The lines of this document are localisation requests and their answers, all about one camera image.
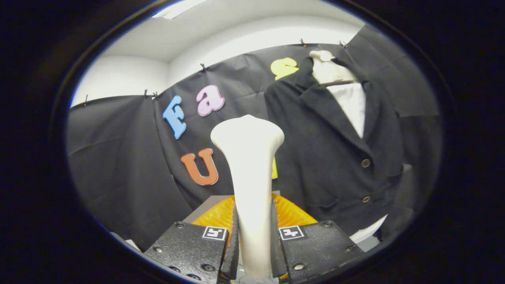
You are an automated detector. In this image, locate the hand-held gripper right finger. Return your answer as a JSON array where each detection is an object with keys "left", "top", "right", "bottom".
[{"left": 270, "top": 192, "right": 365, "bottom": 282}]

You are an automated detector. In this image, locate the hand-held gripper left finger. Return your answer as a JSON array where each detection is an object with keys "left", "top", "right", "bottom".
[{"left": 144, "top": 195, "right": 240, "bottom": 284}]

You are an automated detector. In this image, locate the black button jacket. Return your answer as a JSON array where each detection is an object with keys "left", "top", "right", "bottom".
[{"left": 264, "top": 49, "right": 415, "bottom": 237}]

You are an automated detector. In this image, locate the white garment steamer head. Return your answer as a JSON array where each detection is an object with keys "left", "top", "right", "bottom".
[{"left": 210, "top": 114, "right": 285, "bottom": 279}]

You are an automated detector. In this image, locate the black backdrop cloth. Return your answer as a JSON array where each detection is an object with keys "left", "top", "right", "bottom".
[{"left": 66, "top": 24, "right": 442, "bottom": 251}]

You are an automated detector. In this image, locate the white mannequin torso with stand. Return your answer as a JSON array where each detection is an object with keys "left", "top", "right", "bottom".
[{"left": 309, "top": 50, "right": 389, "bottom": 244}]

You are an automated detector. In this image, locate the ceiling light panel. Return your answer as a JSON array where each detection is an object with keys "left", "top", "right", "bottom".
[{"left": 152, "top": 0, "right": 208, "bottom": 20}]

